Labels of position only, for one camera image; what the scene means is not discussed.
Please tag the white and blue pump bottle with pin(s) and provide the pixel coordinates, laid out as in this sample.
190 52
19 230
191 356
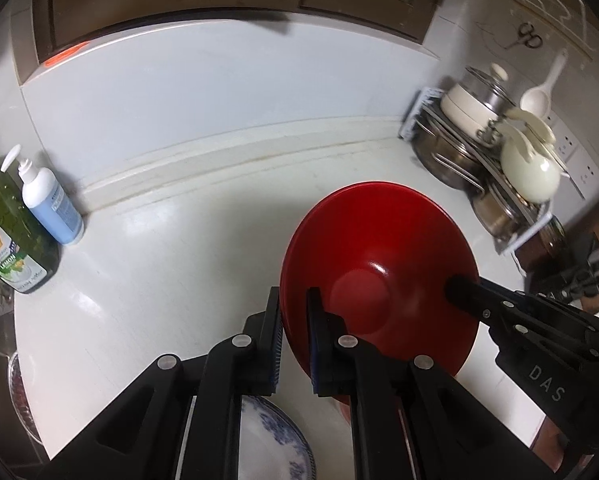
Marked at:
49 205

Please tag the white wall outlet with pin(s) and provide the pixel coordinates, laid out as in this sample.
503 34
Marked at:
569 142
590 172

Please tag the blue floral plate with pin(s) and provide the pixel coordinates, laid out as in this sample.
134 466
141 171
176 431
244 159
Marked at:
279 435

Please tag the white rice spoon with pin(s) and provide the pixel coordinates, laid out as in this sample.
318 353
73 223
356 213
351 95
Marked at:
537 97

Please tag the small steel pot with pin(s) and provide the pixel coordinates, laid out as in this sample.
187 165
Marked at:
497 212

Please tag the glass jar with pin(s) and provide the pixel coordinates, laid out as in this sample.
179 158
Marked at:
547 240

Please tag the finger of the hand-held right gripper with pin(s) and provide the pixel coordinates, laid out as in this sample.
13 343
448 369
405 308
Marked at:
509 315

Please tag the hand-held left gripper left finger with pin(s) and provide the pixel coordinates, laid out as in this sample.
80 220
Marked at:
274 340

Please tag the green dish soap bottle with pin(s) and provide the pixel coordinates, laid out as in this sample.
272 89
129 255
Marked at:
14 225

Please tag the white pot with lid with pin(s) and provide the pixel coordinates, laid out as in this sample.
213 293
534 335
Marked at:
462 107

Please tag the white pot rack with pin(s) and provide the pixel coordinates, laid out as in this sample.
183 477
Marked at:
414 115

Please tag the hanging black scissors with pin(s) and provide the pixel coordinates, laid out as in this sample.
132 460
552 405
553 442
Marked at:
527 35

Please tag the black knife block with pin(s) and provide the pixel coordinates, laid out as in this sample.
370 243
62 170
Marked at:
574 260

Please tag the cream ceramic pot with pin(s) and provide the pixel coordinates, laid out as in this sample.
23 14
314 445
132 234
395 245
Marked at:
527 175

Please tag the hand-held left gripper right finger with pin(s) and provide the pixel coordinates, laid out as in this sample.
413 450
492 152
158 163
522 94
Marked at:
315 340

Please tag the black kitchen scissors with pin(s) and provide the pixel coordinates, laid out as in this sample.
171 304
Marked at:
577 282

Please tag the red and black bowl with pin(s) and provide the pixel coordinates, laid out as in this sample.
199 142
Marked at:
379 250

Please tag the large steel pot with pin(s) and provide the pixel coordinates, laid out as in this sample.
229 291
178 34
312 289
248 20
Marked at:
444 160

